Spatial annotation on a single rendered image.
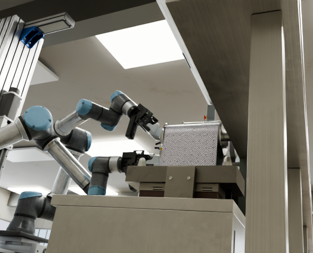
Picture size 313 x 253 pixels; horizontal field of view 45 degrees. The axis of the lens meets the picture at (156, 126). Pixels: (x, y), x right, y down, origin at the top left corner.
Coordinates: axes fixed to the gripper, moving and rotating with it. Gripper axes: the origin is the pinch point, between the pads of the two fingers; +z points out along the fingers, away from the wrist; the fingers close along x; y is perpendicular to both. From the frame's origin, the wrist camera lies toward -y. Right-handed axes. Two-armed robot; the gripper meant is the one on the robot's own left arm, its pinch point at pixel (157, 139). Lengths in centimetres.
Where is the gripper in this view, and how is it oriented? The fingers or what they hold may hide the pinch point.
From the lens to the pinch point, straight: 166.6
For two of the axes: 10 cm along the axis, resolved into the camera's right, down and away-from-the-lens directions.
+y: 6.9, -7.2, 0.8
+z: 6.3, 5.5, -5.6
